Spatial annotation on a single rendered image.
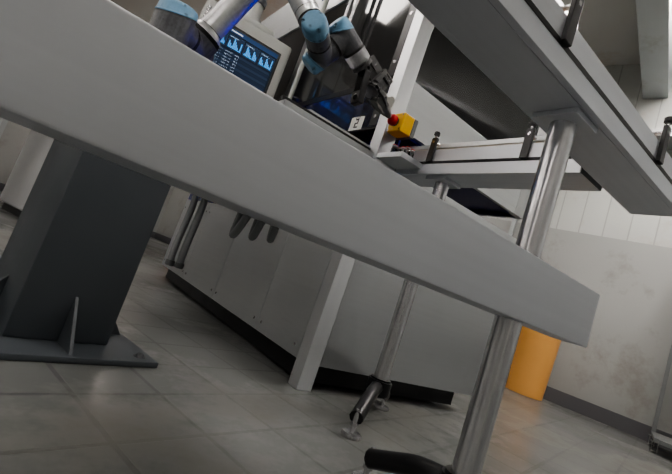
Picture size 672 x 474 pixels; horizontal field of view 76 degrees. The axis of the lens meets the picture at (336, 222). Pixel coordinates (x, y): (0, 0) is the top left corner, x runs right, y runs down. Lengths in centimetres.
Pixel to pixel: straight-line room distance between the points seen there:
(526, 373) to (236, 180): 386
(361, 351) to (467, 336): 63
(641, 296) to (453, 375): 276
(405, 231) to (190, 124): 31
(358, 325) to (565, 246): 338
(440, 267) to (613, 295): 401
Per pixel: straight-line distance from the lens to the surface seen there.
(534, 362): 417
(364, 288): 161
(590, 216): 482
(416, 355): 190
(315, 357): 156
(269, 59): 255
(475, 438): 88
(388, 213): 56
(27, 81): 42
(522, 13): 77
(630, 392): 454
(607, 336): 457
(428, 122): 179
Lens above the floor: 39
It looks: 7 degrees up
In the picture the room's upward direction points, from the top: 19 degrees clockwise
